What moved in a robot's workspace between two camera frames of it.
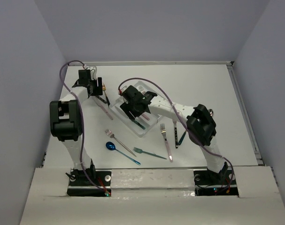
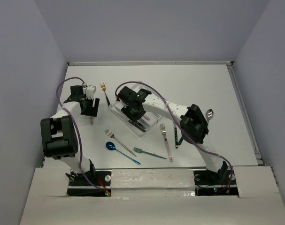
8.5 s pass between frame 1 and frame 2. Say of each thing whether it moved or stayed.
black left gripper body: moved
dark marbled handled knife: moved
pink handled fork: stayed
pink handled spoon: stayed
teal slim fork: stayed
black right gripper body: stayed
